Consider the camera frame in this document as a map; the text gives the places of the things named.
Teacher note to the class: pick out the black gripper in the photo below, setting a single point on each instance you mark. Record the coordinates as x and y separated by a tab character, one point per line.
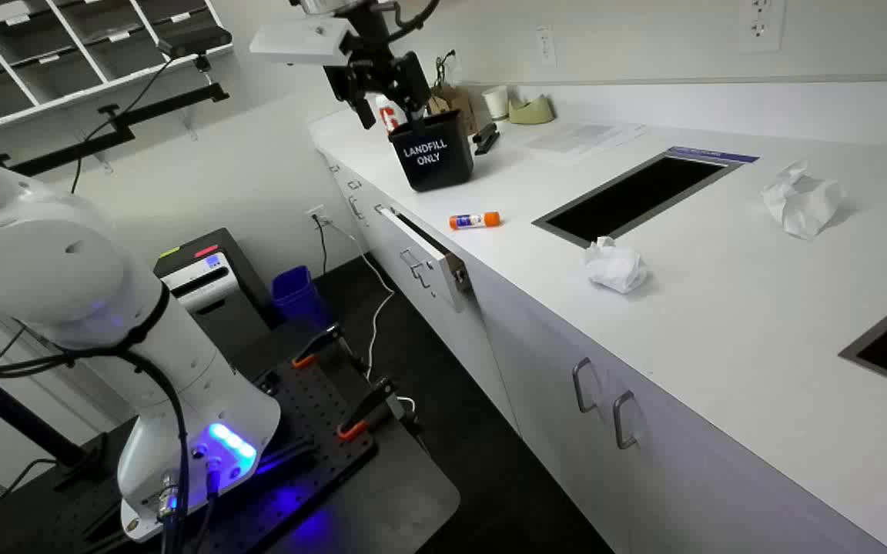
386	79

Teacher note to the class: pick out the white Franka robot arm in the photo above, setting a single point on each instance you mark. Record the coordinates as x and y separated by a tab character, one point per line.
53	266

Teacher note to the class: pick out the white bottle with black lid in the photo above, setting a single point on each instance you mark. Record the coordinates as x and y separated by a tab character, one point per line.
393	110

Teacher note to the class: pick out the black landfill waste bin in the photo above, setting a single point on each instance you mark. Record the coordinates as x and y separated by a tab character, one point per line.
433	153

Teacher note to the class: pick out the black stapler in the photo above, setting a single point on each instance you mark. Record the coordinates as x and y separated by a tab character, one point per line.
484	139

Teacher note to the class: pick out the white paper cup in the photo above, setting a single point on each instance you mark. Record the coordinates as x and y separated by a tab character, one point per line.
497	98

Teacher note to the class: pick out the beige tape dispenser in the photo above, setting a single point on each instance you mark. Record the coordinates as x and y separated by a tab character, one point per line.
530	110

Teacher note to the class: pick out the orange glue stick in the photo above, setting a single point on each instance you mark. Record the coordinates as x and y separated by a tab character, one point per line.
475	220

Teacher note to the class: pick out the blue plastic bin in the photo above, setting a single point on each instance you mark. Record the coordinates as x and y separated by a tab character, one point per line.
299	296

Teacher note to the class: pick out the black box with label printer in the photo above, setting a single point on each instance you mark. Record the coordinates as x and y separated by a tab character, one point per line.
213	271

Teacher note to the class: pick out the orange black clamp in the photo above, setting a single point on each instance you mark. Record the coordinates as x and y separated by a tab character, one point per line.
318	349
364	415

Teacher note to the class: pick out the crumpled white paper ball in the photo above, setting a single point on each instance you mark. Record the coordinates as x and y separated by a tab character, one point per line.
617	266
800	202

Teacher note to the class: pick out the white counter cabinet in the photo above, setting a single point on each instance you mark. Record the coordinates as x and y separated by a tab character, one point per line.
545	349

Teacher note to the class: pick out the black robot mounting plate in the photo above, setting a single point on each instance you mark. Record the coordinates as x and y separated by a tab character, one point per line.
308	411

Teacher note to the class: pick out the white mail sorter shelf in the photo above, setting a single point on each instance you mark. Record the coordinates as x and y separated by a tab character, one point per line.
53	71

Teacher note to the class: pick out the black stand pole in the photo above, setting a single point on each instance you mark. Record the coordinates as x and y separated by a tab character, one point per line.
14	411

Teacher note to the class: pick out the low white wall outlet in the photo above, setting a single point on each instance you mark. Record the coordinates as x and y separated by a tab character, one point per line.
318	216

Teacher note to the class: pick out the white wall power outlet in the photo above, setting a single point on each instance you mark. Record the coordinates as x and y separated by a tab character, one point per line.
761	23
545	46

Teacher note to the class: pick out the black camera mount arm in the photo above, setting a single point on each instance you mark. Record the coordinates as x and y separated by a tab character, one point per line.
156	108

